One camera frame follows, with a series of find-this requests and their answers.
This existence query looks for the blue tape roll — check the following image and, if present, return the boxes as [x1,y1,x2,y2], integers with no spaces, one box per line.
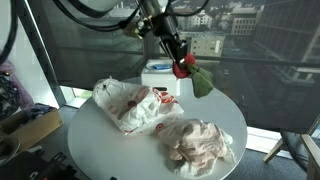
[145,60,175,72]

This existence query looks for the blue object in bowl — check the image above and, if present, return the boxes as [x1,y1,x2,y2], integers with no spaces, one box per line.
[152,64,174,71]

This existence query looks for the blue cloth in cardboard box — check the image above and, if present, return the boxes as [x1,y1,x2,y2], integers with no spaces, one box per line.
[25,103,55,122]

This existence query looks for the brown cardboard box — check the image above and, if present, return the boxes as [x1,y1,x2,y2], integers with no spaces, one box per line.
[0,106,64,152]

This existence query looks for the pale pink cloth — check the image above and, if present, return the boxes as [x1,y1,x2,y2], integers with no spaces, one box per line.
[155,118,235,170]

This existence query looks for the grey window frame post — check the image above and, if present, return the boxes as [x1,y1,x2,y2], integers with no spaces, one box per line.
[12,0,67,108]

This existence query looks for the white plastic bag red print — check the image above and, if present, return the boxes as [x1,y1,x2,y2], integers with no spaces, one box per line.
[92,78,185,136]

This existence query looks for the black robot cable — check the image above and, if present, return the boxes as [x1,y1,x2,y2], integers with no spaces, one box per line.
[0,0,211,66]

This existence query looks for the dark window mullion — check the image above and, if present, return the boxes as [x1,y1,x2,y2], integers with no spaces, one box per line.
[141,33,156,63]

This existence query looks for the white terry towel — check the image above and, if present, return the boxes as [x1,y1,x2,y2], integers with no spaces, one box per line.
[166,128,237,179]

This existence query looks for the wooden chair grey cushion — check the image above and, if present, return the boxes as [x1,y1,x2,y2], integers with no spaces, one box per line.
[263,116,320,180]

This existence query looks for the black equipment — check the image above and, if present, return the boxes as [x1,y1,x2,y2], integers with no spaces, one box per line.
[0,151,83,180]

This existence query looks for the purple patterned clothes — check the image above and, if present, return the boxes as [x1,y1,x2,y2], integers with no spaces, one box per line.
[0,59,35,122]

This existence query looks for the white square box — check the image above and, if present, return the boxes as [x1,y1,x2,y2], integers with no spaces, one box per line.
[140,59,181,97]

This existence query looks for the grey round bowl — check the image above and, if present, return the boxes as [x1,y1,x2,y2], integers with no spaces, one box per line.
[0,134,22,167]

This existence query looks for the yellow-green wrist camera mount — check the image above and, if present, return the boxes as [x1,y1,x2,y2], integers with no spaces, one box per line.
[122,19,148,40]

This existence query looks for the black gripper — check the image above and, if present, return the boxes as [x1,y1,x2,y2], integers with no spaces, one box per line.
[151,13,192,72]

